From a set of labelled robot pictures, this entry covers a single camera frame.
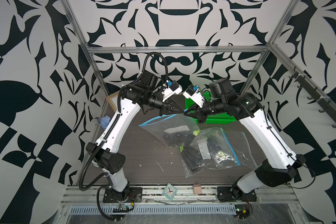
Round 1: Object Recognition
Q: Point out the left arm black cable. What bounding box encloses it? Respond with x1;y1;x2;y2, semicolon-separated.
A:
78;52;169;222

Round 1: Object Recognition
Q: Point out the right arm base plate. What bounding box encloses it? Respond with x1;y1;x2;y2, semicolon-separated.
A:
217;186;257;202

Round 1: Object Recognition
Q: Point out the small pink block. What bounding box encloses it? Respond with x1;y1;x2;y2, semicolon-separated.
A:
193;184;202;195

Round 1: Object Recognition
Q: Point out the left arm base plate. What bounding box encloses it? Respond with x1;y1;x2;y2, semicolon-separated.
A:
103;186;143;203

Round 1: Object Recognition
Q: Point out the mint square clock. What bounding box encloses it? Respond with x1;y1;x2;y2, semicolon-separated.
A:
163;183;177;201

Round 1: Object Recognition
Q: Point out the green plastic basket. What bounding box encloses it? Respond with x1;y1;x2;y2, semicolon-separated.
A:
185;99;236;124

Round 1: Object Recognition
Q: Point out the lifted clear zip-top bag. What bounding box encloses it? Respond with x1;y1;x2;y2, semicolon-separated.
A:
224;131;258;170

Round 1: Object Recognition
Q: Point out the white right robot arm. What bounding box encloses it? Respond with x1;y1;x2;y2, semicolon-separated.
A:
184;92;306;194

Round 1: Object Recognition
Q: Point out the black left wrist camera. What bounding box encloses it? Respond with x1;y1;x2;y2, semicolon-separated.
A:
138;71;159;91

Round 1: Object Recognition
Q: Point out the black wall hook rail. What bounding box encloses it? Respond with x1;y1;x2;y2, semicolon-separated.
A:
289;66;336;128

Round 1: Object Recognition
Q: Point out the gold framed plant picture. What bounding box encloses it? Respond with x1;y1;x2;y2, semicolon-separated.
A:
106;92;119;112

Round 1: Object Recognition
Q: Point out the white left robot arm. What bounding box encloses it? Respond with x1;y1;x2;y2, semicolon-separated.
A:
78;81;184;199

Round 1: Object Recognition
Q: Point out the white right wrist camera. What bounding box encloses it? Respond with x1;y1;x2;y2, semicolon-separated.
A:
183;85;206;108

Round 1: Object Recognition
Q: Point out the white perforated cable duct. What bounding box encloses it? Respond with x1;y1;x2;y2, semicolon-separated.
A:
70;204;236;215

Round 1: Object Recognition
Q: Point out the small green circuit board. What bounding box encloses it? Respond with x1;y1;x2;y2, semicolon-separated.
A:
116;203;134;212

